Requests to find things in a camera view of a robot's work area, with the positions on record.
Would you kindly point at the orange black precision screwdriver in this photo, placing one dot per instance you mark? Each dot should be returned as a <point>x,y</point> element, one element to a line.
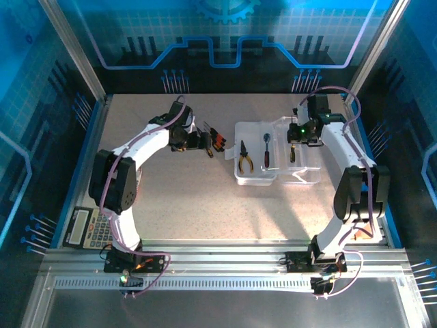
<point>216,146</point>
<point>219,141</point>
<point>219,136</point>

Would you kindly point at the clear plastic tool box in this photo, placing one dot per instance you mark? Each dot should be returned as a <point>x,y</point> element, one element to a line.
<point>254,179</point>

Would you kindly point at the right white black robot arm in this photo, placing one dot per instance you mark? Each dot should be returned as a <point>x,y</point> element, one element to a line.
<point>345,147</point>

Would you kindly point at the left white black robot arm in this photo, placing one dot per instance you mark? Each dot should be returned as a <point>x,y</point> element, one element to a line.
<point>112,184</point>

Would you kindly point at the orange brown block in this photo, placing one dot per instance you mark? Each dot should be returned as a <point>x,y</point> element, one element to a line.
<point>358,235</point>

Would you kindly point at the grey desk calculator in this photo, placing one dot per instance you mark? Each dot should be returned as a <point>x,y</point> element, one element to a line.
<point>78,225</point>

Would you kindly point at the right black controller box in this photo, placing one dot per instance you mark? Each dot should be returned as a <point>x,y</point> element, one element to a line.
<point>319,285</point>

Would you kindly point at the black controller box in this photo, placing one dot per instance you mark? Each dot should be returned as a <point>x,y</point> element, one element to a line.
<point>319,285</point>
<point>133,283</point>

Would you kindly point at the left black controller box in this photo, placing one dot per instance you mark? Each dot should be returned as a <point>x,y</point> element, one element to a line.
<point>133,283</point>

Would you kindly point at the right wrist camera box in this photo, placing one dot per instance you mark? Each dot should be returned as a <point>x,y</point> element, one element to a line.
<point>302,114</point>

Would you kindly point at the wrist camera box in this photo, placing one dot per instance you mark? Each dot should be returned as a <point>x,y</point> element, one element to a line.
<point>191,123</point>
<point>302,114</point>

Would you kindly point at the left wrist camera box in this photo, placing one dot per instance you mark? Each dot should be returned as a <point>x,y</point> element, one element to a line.
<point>191,123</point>

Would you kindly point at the aluminium frame post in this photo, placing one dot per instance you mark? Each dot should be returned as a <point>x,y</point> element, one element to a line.
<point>71,44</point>
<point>375,48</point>

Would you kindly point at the aluminium front frame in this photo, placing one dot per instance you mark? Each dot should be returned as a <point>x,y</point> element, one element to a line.
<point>222,259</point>

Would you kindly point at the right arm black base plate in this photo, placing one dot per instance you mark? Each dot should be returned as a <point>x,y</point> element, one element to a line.
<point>297,263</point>

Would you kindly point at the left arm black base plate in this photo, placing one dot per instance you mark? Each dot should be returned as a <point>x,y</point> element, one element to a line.
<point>153,264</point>

